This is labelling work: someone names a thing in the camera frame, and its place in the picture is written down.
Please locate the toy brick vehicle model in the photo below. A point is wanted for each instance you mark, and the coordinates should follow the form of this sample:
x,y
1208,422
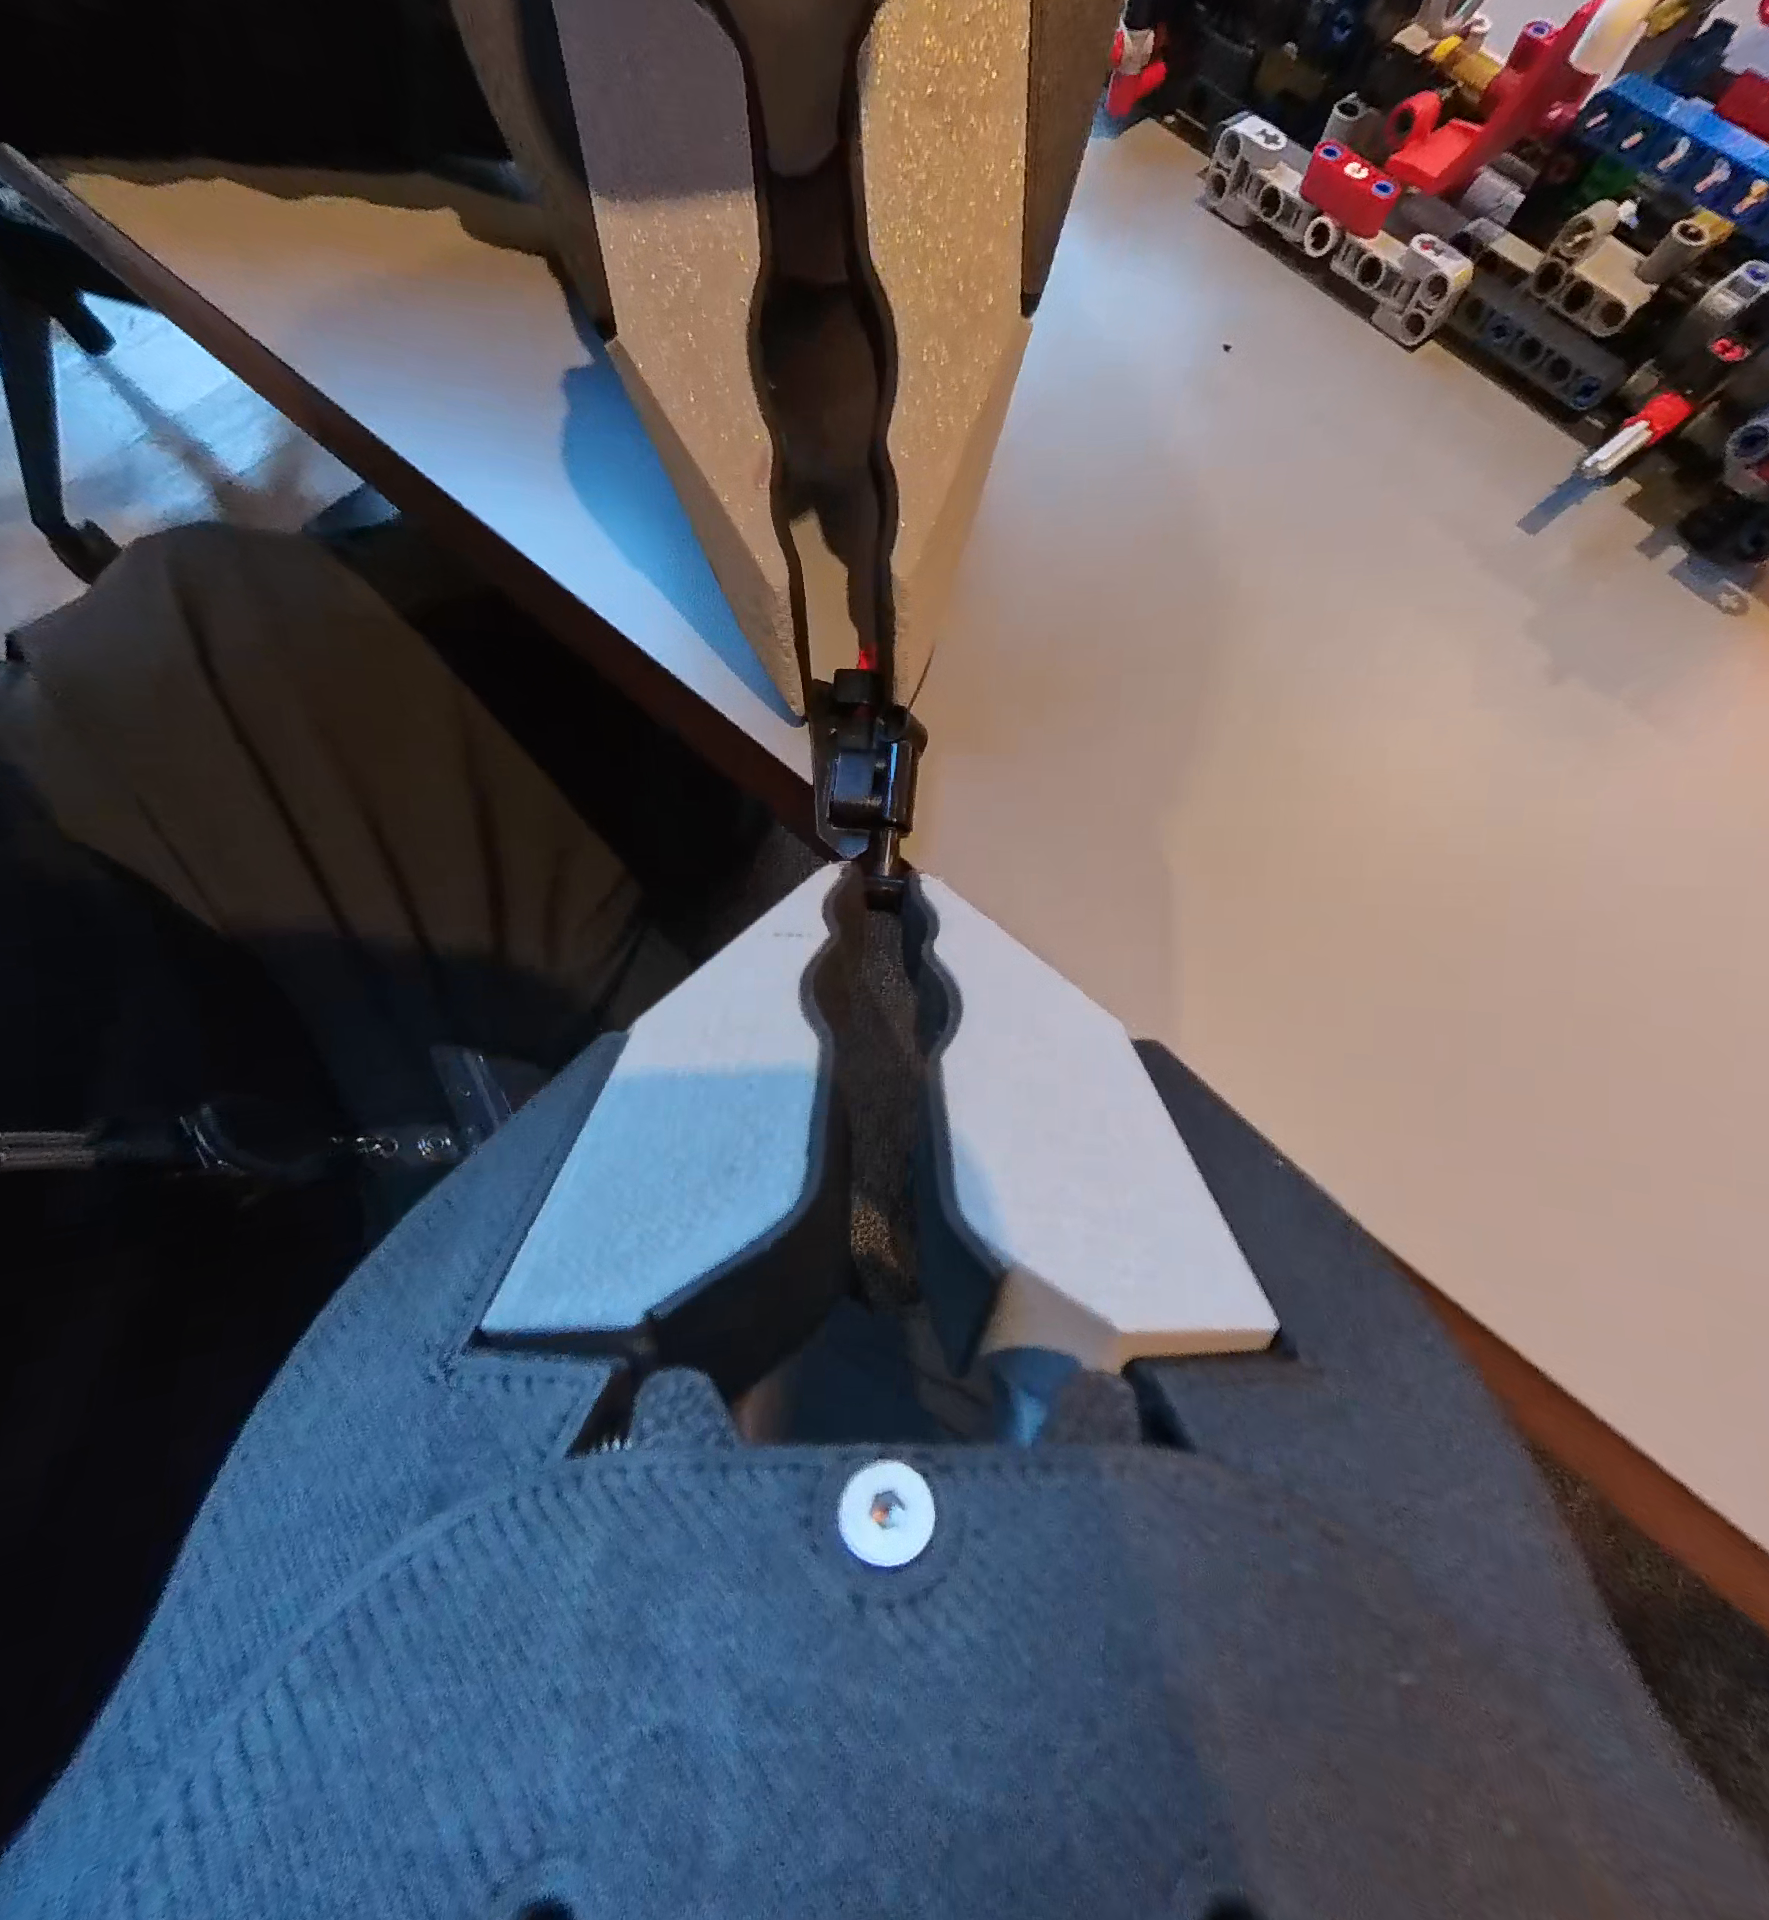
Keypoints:
x,y
1574,224

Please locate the black office chair base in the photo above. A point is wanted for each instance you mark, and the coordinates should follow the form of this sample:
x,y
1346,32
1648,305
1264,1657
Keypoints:
x,y
36,407

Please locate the person's black clothing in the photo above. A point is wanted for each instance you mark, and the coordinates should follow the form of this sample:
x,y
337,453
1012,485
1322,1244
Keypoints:
x,y
74,1350

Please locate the black toy assembly red pin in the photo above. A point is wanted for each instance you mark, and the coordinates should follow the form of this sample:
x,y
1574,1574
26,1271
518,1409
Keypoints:
x,y
869,765

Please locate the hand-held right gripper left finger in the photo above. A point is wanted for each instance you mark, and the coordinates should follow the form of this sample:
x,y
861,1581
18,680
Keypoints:
x,y
675,1170

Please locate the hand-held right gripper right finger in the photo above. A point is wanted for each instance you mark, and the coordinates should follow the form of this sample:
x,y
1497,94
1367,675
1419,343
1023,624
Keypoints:
x,y
1094,1170

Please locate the light grey desk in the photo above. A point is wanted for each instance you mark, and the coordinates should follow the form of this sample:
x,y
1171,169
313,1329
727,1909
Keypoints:
x,y
1349,751

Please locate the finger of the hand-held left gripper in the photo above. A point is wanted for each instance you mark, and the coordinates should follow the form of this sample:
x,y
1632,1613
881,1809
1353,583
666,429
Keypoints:
x,y
958,224
675,224

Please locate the grey fabric bag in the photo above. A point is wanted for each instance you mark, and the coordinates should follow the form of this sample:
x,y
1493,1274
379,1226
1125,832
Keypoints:
x,y
299,751

